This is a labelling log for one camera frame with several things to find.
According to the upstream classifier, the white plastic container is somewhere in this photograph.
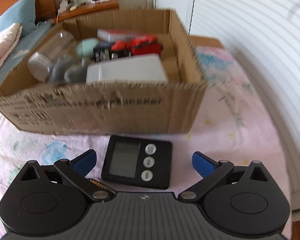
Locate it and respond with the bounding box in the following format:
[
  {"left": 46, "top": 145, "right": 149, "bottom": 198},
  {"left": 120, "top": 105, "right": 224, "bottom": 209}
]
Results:
[{"left": 86, "top": 54, "right": 168, "bottom": 83}]

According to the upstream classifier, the black digital timer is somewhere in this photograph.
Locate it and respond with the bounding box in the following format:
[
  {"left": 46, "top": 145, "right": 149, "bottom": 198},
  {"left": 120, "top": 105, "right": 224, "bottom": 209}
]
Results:
[{"left": 101, "top": 135, "right": 173, "bottom": 190}]

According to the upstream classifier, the black cube toy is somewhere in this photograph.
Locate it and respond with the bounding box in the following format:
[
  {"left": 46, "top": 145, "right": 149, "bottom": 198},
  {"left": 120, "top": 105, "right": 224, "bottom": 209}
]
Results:
[{"left": 93, "top": 41, "right": 114, "bottom": 62}]

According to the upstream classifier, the blue pillow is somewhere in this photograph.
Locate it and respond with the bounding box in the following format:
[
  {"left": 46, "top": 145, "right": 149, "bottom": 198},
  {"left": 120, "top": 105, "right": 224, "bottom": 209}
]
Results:
[{"left": 0, "top": 0, "right": 36, "bottom": 37}]

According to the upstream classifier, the white power strip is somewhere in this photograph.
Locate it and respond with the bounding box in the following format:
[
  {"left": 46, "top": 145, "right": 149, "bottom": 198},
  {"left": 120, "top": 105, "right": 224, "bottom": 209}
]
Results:
[{"left": 58, "top": 0, "right": 71, "bottom": 14}]

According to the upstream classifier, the mint green oval case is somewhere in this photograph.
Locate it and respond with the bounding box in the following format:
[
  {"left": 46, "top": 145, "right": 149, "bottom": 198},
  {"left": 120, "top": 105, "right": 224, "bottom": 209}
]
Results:
[{"left": 76, "top": 38, "right": 100, "bottom": 59}]

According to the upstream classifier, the floral pink bedsheet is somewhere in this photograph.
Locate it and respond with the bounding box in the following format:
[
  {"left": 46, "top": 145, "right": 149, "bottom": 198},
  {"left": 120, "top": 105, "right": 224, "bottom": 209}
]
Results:
[{"left": 0, "top": 45, "right": 290, "bottom": 238}]

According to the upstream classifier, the pink quilt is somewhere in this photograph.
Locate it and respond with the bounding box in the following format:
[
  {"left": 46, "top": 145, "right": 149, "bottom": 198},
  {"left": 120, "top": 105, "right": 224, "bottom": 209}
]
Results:
[{"left": 0, "top": 23, "right": 23, "bottom": 68}]

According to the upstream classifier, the wooden nightstand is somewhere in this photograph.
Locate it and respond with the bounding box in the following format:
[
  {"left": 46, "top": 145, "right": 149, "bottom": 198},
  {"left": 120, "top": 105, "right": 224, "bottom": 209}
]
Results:
[{"left": 52, "top": 0, "right": 120, "bottom": 24}]

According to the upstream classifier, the brown cardboard box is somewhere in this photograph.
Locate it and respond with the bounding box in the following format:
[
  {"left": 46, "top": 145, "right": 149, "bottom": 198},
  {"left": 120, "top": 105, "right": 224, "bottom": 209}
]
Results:
[{"left": 0, "top": 9, "right": 207, "bottom": 135}]

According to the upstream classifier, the red robot toy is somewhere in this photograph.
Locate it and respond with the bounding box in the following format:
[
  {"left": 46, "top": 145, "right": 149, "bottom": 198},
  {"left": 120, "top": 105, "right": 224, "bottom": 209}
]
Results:
[{"left": 110, "top": 35, "right": 163, "bottom": 58}]

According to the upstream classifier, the white louvred wardrobe door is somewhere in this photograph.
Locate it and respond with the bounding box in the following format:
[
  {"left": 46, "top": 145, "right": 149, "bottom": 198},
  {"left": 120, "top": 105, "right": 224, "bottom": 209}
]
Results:
[{"left": 153, "top": 0, "right": 300, "bottom": 196}]

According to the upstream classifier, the grey dog toy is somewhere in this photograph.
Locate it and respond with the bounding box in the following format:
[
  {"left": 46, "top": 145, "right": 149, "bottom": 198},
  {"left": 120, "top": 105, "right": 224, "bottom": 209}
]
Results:
[{"left": 46, "top": 54, "right": 88, "bottom": 85}]

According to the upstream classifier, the clear plastic jar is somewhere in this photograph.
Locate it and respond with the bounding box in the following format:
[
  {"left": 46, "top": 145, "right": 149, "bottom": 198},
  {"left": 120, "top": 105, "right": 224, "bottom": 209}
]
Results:
[{"left": 27, "top": 30, "right": 77, "bottom": 82}]

